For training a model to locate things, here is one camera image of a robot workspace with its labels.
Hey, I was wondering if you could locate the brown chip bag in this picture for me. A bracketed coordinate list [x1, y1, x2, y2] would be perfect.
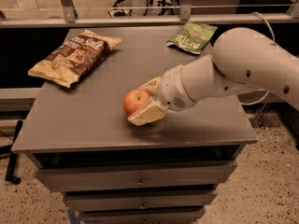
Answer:
[28, 30, 121, 88]

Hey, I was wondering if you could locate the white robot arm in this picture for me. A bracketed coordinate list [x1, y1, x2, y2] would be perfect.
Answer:
[128, 28, 299, 126]

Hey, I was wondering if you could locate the top grey drawer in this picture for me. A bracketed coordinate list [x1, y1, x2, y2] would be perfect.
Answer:
[36, 161, 237, 192]

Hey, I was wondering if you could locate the white cable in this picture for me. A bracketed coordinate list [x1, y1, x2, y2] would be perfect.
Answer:
[239, 11, 277, 106]

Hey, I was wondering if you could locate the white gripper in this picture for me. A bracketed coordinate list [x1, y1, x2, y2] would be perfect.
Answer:
[128, 65, 196, 126]

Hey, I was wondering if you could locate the grey drawer cabinet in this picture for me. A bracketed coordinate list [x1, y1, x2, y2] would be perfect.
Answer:
[11, 25, 259, 224]

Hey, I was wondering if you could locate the black pole on floor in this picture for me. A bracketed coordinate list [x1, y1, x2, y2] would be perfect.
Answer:
[5, 120, 22, 185]

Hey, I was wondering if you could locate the green chip bag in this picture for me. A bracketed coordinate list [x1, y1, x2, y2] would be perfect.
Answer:
[165, 21, 218, 55]

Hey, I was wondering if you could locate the metal railing frame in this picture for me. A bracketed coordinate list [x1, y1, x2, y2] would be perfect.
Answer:
[0, 0, 299, 28]

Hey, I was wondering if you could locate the middle grey drawer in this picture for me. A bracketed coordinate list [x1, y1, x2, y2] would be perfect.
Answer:
[64, 189, 217, 211]

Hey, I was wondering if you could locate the grey drawer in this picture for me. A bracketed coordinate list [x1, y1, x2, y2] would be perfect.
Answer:
[36, 161, 237, 192]
[64, 189, 217, 211]
[80, 206, 206, 224]

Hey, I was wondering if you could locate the red apple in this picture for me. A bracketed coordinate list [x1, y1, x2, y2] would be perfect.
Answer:
[122, 89, 151, 117]

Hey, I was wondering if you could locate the bottom grey drawer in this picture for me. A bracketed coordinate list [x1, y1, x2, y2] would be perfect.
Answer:
[80, 206, 206, 224]

